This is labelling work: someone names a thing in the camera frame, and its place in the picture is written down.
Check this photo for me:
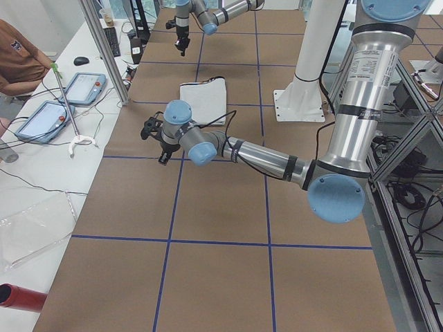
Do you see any lower blue teach pendant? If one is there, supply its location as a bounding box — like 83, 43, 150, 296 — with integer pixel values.
15, 101, 75, 144

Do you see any upper blue teach pendant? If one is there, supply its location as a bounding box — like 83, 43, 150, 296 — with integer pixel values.
64, 72, 107, 106

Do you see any grey orange usb hub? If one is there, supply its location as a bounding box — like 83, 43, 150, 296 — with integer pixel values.
125, 66, 136, 80

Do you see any black power adapter box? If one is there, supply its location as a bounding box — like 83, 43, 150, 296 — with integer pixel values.
393, 82, 417, 111

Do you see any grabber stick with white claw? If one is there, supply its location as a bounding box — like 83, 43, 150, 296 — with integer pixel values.
51, 62, 98, 158

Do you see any aluminium frame post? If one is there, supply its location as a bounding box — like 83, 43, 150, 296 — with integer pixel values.
78, 0, 129, 105

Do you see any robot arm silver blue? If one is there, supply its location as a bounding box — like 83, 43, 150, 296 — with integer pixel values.
132, 8, 318, 229
165, 0, 264, 57

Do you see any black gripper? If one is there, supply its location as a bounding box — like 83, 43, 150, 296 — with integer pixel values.
165, 19, 190, 57
141, 117, 180, 164

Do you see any black computer mouse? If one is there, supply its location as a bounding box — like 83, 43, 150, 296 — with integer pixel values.
73, 56, 89, 66

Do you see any red cylinder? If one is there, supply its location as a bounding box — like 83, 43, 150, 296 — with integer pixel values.
1, 284, 47, 313

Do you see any person in brown shirt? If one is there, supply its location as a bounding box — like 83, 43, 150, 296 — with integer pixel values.
1, 20, 53, 96

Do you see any blue teach pendant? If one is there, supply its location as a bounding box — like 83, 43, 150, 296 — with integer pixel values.
15, 101, 75, 144
64, 72, 107, 106

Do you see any black keyboard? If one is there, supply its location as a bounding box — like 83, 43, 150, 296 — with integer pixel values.
103, 27, 120, 57

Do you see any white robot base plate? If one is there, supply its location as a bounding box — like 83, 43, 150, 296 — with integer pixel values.
273, 88, 325, 122

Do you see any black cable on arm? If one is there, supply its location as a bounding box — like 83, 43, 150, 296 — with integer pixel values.
193, 109, 288, 181

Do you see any clear plastic bag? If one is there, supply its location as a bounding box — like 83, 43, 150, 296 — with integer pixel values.
1, 193, 76, 274

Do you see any grey t-shirt with cartoon print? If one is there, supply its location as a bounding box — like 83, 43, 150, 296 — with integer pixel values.
179, 76, 227, 125

